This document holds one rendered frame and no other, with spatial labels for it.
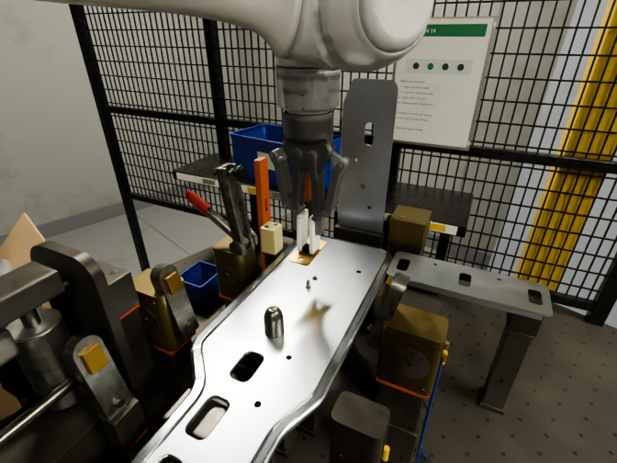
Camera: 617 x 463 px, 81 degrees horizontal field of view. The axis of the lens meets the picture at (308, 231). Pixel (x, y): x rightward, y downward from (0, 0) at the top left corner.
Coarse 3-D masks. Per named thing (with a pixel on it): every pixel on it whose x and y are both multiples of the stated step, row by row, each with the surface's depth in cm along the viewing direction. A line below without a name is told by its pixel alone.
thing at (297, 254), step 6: (306, 246) 64; (300, 252) 63; (306, 252) 63; (318, 252) 63; (294, 258) 61; (300, 258) 62; (306, 258) 61; (312, 258) 61; (300, 264) 60; (306, 264) 60
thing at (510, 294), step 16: (400, 256) 77; (416, 256) 77; (400, 272) 72; (416, 272) 72; (432, 272) 72; (448, 272) 72; (464, 272) 72; (480, 272) 72; (432, 288) 68; (448, 288) 67; (464, 288) 67; (480, 288) 67; (496, 288) 67; (512, 288) 67; (528, 288) 67; (544, 288) 67; (480, 304) 65; (496, 304) 64; (512, 304) 63; (528, 304) 63; (544, 304) 63
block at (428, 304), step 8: (408, 288) 70; (408, 296) 69; (416, 296) 69; (424, 296) 69; (432, 296) 69; (408, 304) 66; (416, 304) 66; (424, 304) 66; (432, 304) 66; (440, 304) 66; (432, 312) 64; (376, 400) 79
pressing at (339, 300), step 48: (336, 240) 83; (288, 288) 67; (336, 288) 67; (240, 336) 57; (288, 336) 57; (336, 336) 57; (240, 384) 49; (288, 384) 49; (240, 432) 43; (288, 432) 44
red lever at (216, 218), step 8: (192, 192) 70; (192, 200) 70; (200, 200) 70; (200, 208) 70; (208, 208) 70; (208, 216) 70; (216, 216) 70; (216, 224) 70; (224, 224) 70; (248, 240) 70
